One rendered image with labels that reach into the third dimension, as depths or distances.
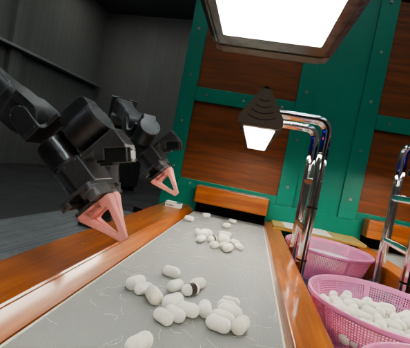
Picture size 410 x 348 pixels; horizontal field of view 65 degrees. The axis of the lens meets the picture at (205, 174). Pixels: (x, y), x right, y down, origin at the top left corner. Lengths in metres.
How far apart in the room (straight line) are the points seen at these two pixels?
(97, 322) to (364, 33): 1.39
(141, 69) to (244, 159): 10.00
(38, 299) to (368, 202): 1.24
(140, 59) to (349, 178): 10.33
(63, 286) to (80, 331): 0.10
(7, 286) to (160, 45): 10.90
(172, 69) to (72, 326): 10.51
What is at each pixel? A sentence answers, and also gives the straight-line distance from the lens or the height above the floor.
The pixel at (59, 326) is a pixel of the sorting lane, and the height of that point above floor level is 0.74.
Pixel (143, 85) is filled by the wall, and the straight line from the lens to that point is 11.05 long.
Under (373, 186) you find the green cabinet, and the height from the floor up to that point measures 0.99.
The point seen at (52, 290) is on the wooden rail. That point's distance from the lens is 0.50.
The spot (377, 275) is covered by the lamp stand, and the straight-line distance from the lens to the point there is 1.05.
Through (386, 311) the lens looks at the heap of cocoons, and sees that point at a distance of 0.77.
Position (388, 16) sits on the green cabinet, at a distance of 1.58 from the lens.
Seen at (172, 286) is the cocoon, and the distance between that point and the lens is 0.55.
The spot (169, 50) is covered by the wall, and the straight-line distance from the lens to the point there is 11.07.
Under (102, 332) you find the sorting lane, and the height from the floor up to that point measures 0.74.
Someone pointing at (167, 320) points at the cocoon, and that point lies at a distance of 0.46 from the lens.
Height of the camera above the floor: 0.96
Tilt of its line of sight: 2 degrees down
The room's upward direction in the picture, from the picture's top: 11 degrees clockwise
